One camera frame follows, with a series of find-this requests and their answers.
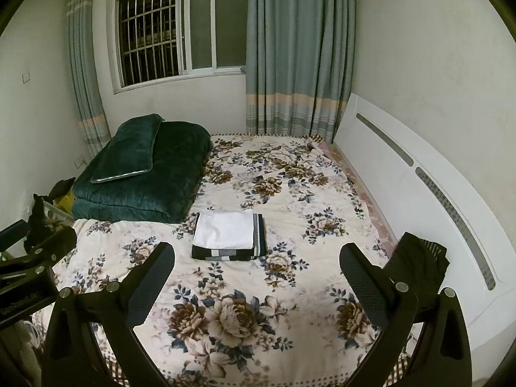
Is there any dark green pillow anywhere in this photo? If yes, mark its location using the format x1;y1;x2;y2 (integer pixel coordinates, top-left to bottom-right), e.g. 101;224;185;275
90;114;166;184

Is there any barred window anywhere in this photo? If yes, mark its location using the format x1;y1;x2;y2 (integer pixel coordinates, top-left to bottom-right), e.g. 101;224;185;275
113;0;251;95

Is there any wide green curtain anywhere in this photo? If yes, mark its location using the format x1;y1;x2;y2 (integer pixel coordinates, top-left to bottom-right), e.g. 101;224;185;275
244;0;357;144

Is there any black hanging cloth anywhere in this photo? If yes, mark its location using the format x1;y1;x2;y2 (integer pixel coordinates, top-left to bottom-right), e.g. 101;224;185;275
24;193;51;251

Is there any narrow green curtain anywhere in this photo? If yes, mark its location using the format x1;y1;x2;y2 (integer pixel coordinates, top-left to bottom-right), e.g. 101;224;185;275
65;0;111;158

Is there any white headboard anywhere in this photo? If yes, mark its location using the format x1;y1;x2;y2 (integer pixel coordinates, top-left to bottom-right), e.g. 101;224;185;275
332;93;511;383

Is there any dark green folded quilt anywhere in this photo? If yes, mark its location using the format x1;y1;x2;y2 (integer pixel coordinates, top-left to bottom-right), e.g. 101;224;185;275
72;120;213;224

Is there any floral bedspread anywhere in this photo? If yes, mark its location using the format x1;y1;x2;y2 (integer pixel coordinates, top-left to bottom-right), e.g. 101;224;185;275
30;133;424;387

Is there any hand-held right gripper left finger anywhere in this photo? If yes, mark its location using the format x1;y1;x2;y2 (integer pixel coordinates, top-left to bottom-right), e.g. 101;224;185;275
40;242;176;387

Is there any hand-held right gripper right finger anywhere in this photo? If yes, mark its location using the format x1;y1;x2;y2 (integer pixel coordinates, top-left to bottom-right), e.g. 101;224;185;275
339;243;473;387

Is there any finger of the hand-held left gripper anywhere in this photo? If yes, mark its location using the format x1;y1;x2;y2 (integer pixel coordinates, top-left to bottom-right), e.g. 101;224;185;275
0;220;31;253
0;226;78;287

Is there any black grey striped folded garment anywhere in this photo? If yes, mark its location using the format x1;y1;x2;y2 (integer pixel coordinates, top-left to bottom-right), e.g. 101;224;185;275
191;212;268;261

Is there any pink under sheet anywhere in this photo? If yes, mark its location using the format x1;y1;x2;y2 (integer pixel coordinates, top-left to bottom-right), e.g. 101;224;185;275
320;141;398;251

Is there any small black cloth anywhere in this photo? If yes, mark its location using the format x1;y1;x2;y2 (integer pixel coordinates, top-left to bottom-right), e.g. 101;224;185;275
50;177;76;200

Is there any clear plastic box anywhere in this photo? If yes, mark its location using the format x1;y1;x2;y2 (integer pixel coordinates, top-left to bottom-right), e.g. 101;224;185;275
44;203;75;228

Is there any white t-shirt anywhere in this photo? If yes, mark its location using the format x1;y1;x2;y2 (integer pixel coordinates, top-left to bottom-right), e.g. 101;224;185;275
193;211;255;249

